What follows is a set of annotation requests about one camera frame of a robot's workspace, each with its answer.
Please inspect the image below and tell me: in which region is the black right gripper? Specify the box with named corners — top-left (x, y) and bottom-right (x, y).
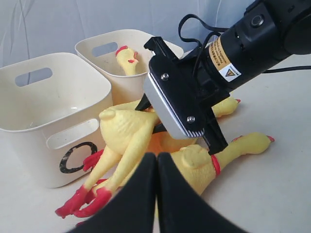
top-left (135, 36), bottom-right (228, 155)

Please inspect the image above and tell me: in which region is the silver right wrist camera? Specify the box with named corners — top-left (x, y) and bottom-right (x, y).
top-left (143, 71), bottom-right (205, 139)

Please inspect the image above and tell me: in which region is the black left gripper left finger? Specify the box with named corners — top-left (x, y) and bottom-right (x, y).
top-left (69, 153), bottom-right (156, 233)

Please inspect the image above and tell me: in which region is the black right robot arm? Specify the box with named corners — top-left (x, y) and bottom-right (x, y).
top-left (136, 0), bottom-right (311, 155)

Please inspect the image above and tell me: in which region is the detached rubber chicken head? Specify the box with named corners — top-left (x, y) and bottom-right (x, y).
top-left (115, 45), bottom-right (147, 76)

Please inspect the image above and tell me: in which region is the headless yellow rubber chicken body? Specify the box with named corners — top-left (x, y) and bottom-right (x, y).
top-left (55, 101), bottom-right (159, 218)

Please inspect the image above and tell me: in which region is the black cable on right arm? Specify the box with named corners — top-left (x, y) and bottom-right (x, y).
top-left (178, 14), bottom-right (311, 83)

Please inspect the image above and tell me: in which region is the whole rubber chicken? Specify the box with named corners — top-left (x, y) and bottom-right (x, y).
top-left (75, 132), bottom-right (276, 229)
top-left (147, 97), bottom-right (241, 154)

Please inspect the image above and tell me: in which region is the cream bin marked X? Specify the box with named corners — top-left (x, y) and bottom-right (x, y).
top-left (74, 29), bottom-right (184, 106)

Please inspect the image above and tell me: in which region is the cream bin marked O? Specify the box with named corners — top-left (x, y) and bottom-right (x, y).
top-left (0, 52), bottom-right (113, 188)

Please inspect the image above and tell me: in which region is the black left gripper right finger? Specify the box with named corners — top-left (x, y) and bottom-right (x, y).
top-left (156, 152), bottom-right (246, 233)

